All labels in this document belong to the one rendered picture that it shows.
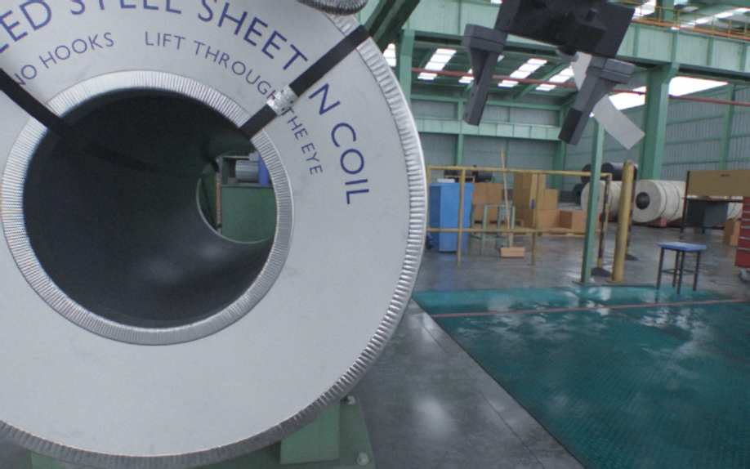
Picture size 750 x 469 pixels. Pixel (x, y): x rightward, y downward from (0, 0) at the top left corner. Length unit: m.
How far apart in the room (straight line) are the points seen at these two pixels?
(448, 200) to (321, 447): 4.14
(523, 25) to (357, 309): 0.66
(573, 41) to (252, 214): 3.10
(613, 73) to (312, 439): 1.14
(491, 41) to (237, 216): 3.07
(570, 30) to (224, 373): 0.88
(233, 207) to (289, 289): 2.55
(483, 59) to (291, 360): 0.74
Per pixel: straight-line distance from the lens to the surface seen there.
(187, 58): 0.92
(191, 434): 1.05
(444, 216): 5.08
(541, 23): 0.48
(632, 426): 1.79
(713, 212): 10.95
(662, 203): 12.62
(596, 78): 0.53
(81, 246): 1.16
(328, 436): 1.27
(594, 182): 3.98
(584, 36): 0.46
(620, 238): 4.29
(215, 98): 0.88
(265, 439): 1.04
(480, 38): 0.46
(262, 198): 3.36
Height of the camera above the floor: 0.84
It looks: 7 degrees down
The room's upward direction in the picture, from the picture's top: 2 degrees clockwise
